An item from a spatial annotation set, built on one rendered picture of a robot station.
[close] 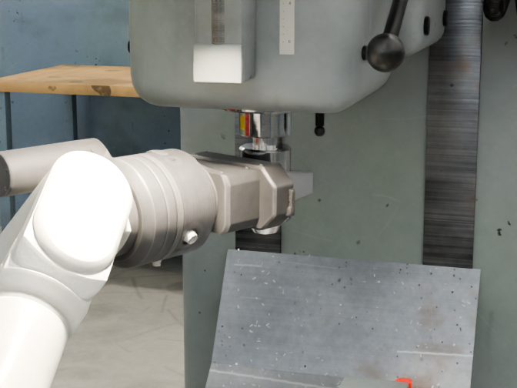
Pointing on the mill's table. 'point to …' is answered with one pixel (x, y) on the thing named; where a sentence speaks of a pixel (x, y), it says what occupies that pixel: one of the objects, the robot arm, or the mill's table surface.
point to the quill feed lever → (388, 41)
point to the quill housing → (262, 55)
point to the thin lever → (319, 125)
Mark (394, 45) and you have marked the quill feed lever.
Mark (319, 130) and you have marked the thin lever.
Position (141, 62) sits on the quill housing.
